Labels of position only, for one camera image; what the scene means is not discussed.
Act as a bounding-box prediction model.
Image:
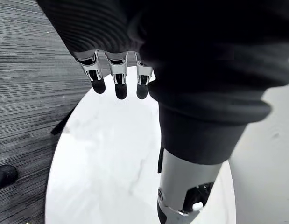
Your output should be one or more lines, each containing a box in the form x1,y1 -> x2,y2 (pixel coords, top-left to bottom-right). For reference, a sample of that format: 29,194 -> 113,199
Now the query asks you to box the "dark robot foot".
0,165 -> 19,190

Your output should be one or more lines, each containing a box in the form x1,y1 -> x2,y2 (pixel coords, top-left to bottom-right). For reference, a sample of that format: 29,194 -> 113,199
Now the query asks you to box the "round white marble table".
44,66 -> 237,224

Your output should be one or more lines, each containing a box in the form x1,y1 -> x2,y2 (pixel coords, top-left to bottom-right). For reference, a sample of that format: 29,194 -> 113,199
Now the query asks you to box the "black table leg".
50,116 -> 68,136

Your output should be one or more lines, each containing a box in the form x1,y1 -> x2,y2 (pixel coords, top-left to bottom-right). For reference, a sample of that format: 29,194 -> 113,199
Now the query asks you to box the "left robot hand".
35,0 -> 289,224

